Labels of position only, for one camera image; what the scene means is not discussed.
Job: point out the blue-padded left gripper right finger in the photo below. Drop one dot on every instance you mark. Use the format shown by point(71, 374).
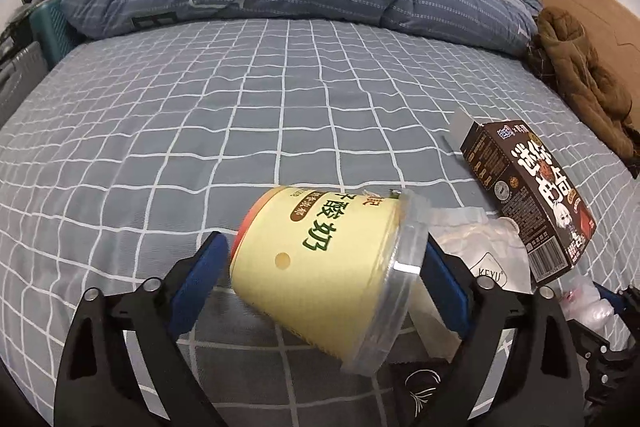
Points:
point(540, 384)

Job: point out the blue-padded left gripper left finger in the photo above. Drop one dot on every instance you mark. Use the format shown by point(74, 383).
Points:
point(96, 383)

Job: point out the clear plastic bag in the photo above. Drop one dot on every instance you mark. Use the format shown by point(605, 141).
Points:
point(581, 301)

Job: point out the white cotton pad pouch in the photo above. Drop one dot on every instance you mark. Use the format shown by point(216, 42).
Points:
point(488, 246)

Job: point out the dark brown chocolate snack box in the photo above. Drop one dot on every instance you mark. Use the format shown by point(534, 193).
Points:
point(530, 187)

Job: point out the yellow yogurt cup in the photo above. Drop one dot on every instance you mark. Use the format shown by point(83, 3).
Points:
point(334, 269)

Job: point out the black foil sachet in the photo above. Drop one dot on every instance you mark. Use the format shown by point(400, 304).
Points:
point(414, 383)

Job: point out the grey checked bed sheet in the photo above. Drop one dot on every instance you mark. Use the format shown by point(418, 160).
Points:
point(133, 149)

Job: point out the grey suitcase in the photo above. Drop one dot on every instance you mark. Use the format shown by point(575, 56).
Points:
point(19, 77)

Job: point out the brown fleece jacket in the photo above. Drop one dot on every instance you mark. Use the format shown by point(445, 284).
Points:
point(563, 57)

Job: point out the wooden headboard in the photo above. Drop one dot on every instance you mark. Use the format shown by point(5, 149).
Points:
point(614, 30)

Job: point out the teal plastic stool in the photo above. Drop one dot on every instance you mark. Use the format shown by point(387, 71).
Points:
point(55, 34)

